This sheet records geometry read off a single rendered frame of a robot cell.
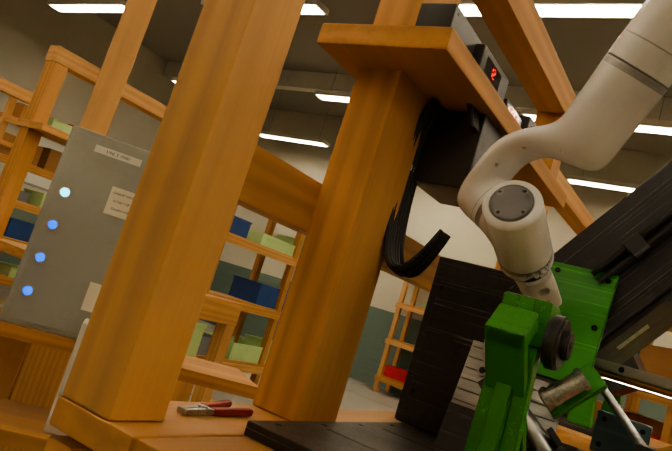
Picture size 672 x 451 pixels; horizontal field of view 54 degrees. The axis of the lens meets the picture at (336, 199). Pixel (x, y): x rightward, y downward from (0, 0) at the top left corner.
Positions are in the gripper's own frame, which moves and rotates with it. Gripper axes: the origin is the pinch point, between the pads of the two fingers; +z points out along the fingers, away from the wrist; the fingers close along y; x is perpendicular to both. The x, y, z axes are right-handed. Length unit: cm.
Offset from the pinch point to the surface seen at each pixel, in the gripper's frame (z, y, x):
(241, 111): -56, 14, 26
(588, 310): 2.4, -4.1, -7.0
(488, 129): -11.3, 30.7, -7.5
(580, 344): 2.7, -8.7, -2.9
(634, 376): 14.6, -13.3, -9.7
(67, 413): -47, -10, 59
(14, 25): 345, 954, 429
